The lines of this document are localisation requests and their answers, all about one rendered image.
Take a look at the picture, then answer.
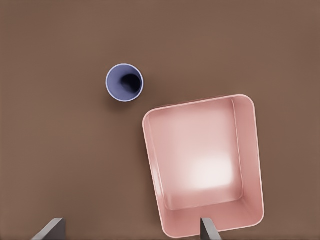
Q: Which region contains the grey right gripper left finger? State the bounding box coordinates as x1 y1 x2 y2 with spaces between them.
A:
31 217 67 240

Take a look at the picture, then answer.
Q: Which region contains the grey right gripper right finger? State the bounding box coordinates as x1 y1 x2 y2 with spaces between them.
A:
200 217 223 240

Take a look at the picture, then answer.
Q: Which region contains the pink box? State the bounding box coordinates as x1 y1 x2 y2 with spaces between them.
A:
142 93 265 239

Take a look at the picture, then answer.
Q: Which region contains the blue cup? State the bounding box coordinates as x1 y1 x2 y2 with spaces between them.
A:
105 63 145 103

